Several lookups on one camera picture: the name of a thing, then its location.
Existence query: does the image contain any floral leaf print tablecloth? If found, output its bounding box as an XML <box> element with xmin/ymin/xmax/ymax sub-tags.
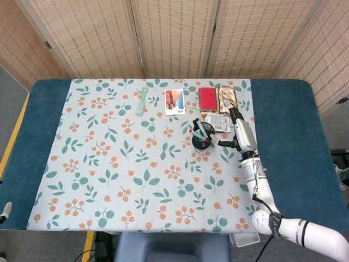
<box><xmin>26</xmin><ymin>78</ymin><xmax>267</xmax><ymax>234</ymax></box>

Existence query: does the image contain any woven bamboo screen panel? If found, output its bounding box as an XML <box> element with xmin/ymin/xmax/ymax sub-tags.
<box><xmin>0</xmin><ymin>0</ymin><xmax>69</xmax><ymax>91</ymax></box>
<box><xmin>16</xmin><ymin>0</ymin><xmax>147</xmax><ymax>80</ymax></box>
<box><xmin>275</xmin><ymin>0</ymin><xmax>349</xmax><ymax>115</ymax></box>
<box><xmin>130</xmin><ymin>0</ymin><xmax>220</xmax><ymax>80</ymax></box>
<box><xmin>206</xmin><ymin>0</ymin><xmax>329</xmax><ymax>80</ymax></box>

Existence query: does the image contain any white plastic box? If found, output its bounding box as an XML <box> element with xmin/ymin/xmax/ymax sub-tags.
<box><xmin>228</xmin><ymin>233</ymin><xmax>261</xmax><ymax>248</ymax></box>

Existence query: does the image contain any clear plastic printed packet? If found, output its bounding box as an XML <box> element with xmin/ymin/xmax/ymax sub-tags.
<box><xmin>204</xmin><ymin>113</ymin><xmax>233</xmax><ymax>133</ymax></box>

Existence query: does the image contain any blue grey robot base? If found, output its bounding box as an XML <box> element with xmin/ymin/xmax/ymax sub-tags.
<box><xmin>113</xmin><ymin>231</ymin><xmax>232</xmax><ymax>262</ymax></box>

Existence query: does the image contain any gold foil snack packet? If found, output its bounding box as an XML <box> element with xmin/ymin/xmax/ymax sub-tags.
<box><xmin>217</xmin><ymin>85</ymin><xmax>240</xmax><ymax>117</ymax></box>

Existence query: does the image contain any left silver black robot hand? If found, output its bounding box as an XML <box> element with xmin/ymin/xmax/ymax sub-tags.
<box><xmin>0</xmin><ymin>201</ymin><xmax>13</xmax><ymax>224</ymax></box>

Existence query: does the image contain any blue velvet table cover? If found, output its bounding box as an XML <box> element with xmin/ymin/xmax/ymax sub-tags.
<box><xmin>0</xmin><ymin>78</ymin><xmax>349</xmax><ymax>235</ymax></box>

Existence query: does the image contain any picture postcard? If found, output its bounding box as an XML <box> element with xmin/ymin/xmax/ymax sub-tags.
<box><xmin>164</xmin><ymin>89</ymin><xmax>186</xmax><ymax>116</ymax></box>

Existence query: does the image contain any black round pen holder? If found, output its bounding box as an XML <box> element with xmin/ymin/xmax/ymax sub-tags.
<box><xmin>191</xmin><ymin>122</ymin><xmax>216</xmax><ymax>150</ymax></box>

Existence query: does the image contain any green marker black cap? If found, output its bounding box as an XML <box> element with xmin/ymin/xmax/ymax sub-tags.
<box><xmin>192</xmin><ymin>118</ymin><xmax>206</xmax><ymax>137</ymax></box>

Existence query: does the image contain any black floor cable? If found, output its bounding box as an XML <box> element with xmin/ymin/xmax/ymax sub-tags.
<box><xmin>73</xmin><ymin>249</ymin><xmax>96</xmax><ymax>262</ymax></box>

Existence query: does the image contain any red flat box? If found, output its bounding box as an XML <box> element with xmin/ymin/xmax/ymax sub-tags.
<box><xmin>198</xmin><ymin>87</ymin><xmax>220</xmax><ymax>113</ymax></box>

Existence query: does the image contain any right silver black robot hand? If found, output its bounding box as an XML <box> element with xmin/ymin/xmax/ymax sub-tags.
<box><xmin>216</xmin><ymin>99</ymin><xmax>258</xmax><ymax>154</ymax></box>

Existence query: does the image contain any green marker red cap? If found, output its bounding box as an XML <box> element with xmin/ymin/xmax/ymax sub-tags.
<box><xmin>198</xmin><ymin>124</ymin><xmax>212</xmax><ymax>144</ymax></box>

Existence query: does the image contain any black base bracket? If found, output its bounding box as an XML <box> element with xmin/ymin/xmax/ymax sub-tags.
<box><xmin>94</xmin><ymin>231</ymin><xmax>121</xmax><ymax>262</ymax></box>

